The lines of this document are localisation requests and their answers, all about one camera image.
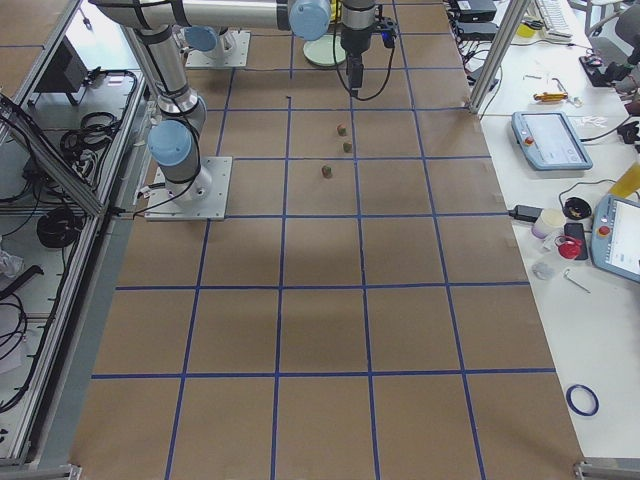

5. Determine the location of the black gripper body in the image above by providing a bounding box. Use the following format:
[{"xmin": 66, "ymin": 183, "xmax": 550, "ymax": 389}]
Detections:
[{"xmin": 346, "ymin": 53, "xmax": 364, "ymax": 91}]

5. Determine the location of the pale green plate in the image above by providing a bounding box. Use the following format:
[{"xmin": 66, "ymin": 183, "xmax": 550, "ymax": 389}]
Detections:
[{"xmin": 303, "ymin": 35, "xmax": 346, "ymax": 68}]

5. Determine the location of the teach pendant far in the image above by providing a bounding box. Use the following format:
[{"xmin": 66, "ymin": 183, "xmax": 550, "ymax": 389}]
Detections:
[{"xmin": 511, "ymin": 111, "xmax": 593, "ymax": 171}]

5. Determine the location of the teach pendant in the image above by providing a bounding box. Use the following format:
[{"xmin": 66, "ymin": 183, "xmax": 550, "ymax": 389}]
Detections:
[
  {"xmin": 590, "ymin": 194, "xmax": 640, "ymax": 283},
  {"xmin": 511, "ymin": 111, "xmax": 593, "ymax": 171}
]

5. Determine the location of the black power adapter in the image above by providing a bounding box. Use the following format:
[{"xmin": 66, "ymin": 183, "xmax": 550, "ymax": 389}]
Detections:
[{"xmin": 508, "ymin": 204, "xmax": 543, "ymax": 223}]

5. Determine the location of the white lilac cup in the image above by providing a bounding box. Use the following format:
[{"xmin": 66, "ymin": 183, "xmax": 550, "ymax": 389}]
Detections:
[{"xmin": 531, "ymin": 208, "xmax": 566, "ymax": 239}]

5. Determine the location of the black monitor on shelf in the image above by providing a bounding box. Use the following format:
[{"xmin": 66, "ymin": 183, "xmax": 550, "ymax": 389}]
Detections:
[{"xmin": 35, "ymin": 36, "xmax": 89, "ymax": 106}]

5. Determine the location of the black smartphone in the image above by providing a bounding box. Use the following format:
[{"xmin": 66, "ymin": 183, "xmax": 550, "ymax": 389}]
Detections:
[{"xmin": 563, "ymin": 222, "xmax": 590, "ymax": 262}]

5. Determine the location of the red round lid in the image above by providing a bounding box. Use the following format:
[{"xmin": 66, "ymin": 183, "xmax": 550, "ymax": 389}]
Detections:
[{"xmin": 555, "ymin": 236, "xmax": 583, "ymax": 260}]

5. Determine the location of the allen key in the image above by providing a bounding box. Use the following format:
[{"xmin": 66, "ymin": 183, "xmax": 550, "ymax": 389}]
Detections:
[{"xmin": 563, "ymin": 269, "xmax": 591, "ymax": 294}]

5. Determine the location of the teach pendant near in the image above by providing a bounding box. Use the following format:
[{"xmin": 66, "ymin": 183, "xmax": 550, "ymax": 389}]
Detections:
[{"xmin": 590, "ymin": 194, "xmax": 640, "ymax": 283}]

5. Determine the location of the blue tape roll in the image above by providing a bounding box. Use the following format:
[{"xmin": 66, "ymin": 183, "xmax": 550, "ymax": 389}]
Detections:
[{"xmin": 565, "ymin": 384, "xmax": 600, "ymax": 418}]

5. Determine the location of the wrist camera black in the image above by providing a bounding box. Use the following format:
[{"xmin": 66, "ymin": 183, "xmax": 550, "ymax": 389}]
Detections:
[{"xmin": 374, "ymin": 17, "xmax": 398, "ymax": 50}]

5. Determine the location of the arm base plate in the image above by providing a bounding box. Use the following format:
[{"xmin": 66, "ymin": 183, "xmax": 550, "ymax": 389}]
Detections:
[
  {"xmin": 186, "ymin": 30, "xmax": 251, "ymax": 70},
  {"xmin": 144, "ymin": 156, "xmax": 233, "ymax": 221}
]

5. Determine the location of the aluminium frame post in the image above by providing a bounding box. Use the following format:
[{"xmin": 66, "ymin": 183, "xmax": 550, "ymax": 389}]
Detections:
[{"xmin": 467, "ymin": 0, "xmax": 530, "ymax": 114}]

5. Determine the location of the yellow handled tool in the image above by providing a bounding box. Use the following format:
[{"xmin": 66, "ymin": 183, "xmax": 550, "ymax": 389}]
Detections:
[{"xmin": 533, "ymin": 92, "xmax": 568, "ymax": 103}]

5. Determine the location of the aluminium side rack frame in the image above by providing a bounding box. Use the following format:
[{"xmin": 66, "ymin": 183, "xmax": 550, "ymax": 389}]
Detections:
[{"xmin": 1, "ymin": 1, "xmax": 147, "ymax": 471}]

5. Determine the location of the coiled black cable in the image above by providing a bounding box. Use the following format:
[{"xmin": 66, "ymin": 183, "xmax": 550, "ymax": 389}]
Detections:
[{"xmin": 36, "ymin": 203, "xmax": 81, "ymax": 251}]

